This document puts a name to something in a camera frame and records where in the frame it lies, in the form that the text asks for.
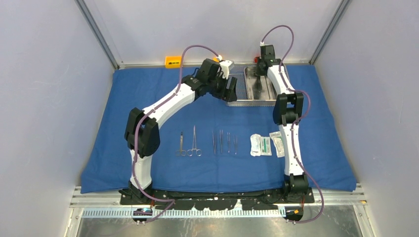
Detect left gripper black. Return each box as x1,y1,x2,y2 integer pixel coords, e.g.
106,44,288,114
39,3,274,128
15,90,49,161
207,73,237,102

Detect wire mesh steel tray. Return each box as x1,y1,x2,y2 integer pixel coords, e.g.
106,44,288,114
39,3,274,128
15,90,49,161
226,64,290,107

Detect blunt steel tweezers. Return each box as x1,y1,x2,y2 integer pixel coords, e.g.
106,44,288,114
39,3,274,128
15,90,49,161
219,129,223,154

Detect thin steel tweezers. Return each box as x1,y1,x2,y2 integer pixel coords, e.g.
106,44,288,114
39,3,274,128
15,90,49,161
227,132,231,153

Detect white gauze roll packet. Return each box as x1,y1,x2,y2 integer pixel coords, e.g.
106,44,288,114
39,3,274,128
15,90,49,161
250,134,261,157

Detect steel forceps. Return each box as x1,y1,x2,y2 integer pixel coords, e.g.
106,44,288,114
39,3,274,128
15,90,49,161
212,130,217,155

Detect pointed steel tweezers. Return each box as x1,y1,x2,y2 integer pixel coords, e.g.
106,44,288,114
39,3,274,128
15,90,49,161
233,135,238,154

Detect blue surgical wrap cloth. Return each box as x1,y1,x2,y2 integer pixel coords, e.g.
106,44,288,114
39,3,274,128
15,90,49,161
81,65,357,193

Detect green white sterile packet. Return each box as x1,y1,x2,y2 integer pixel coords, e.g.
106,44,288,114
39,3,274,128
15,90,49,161
259,137,272,156

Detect steel hemostat ring handles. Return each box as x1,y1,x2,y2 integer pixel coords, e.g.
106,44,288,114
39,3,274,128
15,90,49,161
187,126,202,157

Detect steel scalpel handle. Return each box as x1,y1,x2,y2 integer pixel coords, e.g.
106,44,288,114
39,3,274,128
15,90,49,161
256,76,262,93

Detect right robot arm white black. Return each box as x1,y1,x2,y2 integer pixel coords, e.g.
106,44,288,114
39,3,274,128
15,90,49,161
256,44,308,203

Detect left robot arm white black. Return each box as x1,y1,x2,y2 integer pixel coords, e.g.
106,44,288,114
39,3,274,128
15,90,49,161
124,59,237,204

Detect yellow toy block large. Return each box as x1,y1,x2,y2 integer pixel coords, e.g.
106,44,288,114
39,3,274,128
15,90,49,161
165,56,182,69

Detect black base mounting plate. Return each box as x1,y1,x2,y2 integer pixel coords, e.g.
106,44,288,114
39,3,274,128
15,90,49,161
119,188,315,211

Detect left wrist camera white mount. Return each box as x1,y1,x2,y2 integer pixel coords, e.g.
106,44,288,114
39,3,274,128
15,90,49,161
216,55,235,79

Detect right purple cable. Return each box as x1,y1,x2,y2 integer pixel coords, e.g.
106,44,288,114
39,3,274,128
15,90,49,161
260,25,325,225

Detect purple cable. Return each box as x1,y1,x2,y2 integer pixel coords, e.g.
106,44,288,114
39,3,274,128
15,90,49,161
130,44,223,224
260,25,325,225

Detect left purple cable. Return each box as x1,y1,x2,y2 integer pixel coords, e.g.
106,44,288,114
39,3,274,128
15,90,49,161
130,44,223,224

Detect aluminium frame rail right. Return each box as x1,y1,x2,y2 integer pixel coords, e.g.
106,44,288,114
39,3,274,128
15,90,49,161
309,0,352,65

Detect aluminium frame post left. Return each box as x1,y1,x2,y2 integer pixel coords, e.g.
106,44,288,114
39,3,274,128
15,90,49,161
75,0,121,70

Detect aluminium front rail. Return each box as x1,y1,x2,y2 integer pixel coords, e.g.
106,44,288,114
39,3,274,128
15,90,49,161
70,184,368,218

